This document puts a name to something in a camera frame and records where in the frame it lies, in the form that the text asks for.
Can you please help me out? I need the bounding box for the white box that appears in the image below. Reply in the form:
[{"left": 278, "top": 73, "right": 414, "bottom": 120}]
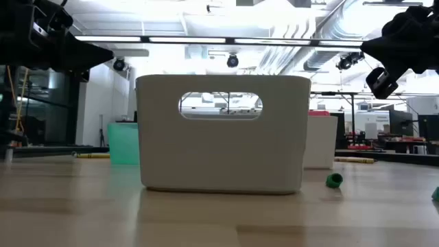
[{"left": 364, "top": 122, "right": 379, "bottom": 140}]

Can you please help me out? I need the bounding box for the yellow cable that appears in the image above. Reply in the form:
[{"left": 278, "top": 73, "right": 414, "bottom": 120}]
[{"left": 6, "top": 67, "right": 30, "bottom": 135}]

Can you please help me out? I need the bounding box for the yellow crayon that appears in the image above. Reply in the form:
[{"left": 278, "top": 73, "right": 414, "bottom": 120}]
[
  {"left": 75, "top": 152, "right": 111, "bottom": 159},
  {"left": 334, "top": 156, "right": 376, "bottom": 165}
]

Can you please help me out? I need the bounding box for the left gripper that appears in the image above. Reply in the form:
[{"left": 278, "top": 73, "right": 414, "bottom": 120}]
[{"left": 0, "top": 0, "right": 115, "bottom": 73}]

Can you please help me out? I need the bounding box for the black computer monitor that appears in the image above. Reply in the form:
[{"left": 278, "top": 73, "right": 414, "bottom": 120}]
[
  {"left": 417, "top": 115, "right": 439, "bottom": 141},
  {"left": 389, "top": 109, "right": 414, "bottom": 137}
]

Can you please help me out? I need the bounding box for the white plastic bin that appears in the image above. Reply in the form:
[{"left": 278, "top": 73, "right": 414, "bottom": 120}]
[{"left": 303, "top": 115, "right": 339, "bottom": 170}]

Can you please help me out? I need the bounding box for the green translucent plastic bin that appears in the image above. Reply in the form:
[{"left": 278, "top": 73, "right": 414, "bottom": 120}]
[{"left": 107, "top": 122, "right": 141, "bottom": 165}]

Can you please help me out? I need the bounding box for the grey plastic bin with handle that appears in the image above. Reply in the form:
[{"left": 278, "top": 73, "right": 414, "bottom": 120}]
[{"left": 135, "top": 74, "right": 312, "bottom": 196}]

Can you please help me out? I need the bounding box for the black tripod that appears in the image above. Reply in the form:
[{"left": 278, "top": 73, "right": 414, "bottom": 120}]
[{"left": 98, "top": 115, "right": 106, "bottom": 148}]

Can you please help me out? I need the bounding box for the black table frame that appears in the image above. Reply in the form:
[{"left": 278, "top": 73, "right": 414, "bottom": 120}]
[{"left": 0, "top": 145, "right": 439, "bottom": 167}]

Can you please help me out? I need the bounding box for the black track light cluster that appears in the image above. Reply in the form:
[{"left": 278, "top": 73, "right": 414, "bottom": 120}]
[{"left": 335, "top": 51, "right": 366, "bottom": 71}]

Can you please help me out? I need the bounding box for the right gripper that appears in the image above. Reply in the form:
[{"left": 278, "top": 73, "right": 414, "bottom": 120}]
[{"left": 359, "top": 3, "right": 439, "bottom": 100}]

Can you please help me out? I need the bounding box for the black bar with light strips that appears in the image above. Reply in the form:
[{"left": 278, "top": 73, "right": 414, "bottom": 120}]
[{"left": 73, "top": 34, "right": 364, "bottom": 48}]

